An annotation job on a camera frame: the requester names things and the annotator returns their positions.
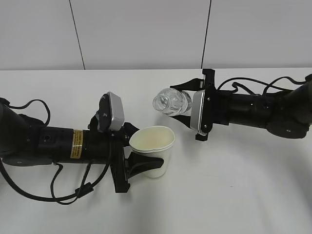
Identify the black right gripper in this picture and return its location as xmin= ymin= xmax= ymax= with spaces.
xmin=170 ymin=69 xmax=229 ymax=141

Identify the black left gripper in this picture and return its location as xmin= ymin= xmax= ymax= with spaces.
xmin=82 ymin=117 xmax=164 ymax=194

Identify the clear water bottle green label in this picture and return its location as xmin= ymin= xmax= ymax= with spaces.
xmin=153 ymin=88 xmax=192 ymax=117

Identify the white paper cup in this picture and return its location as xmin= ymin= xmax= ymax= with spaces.
xmin=129 ymin=126 xmax=176 ymax=178

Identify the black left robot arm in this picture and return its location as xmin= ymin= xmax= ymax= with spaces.
xmin=0 ymin=92 xmax=164 ymax=193

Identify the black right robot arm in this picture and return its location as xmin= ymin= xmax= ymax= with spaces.
xmin=172 ymin=69 xmax=312 ymax=141

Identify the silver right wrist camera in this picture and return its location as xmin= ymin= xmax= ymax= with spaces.
xmin=190 ymin=90 xmax=208 ymax=136

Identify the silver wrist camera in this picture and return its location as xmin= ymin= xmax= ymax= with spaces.
xmin=96 ymin=92 xmax=124 ymax=132
xmin=190 ymin=90 xmax=208 ymax=136

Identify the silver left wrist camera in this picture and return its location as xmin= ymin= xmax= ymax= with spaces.
xmin=96 ymin=92 xmax=124 ymax=132

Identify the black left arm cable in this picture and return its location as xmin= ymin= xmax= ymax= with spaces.
xmin=0 ymin=98 xmax=110 ymax=204

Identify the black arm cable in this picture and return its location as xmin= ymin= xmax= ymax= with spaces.
xmin=218 ymin=76 xmax=308 ymax=97
xmin=0 ymin=98 xmax=110 ymax=204

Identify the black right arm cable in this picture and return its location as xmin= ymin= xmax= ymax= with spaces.
xmin=218 ymin=76 xmax=308 ymax=97

